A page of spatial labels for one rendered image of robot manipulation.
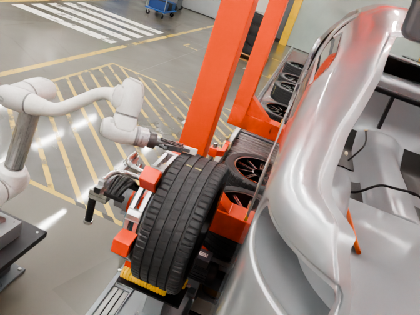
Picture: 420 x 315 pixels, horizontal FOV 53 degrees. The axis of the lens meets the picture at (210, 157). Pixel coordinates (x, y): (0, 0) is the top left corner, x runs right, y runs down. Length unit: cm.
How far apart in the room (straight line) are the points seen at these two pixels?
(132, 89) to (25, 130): 74
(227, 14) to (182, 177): 89
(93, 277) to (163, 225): 122
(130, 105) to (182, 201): 47
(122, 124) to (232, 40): 75
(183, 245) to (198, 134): 84
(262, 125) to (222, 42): 219
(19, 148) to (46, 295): 90
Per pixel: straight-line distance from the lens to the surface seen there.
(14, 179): 252
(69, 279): 285
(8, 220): 262
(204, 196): 175
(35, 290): 278
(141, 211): 181
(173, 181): 178
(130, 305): 246
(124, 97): 185
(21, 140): 239
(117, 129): 184
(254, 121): 432
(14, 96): 211
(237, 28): 221
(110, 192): 189
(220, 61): 225
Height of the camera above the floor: 202
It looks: 25 degrees down
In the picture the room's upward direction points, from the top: 19 degrees clockwise
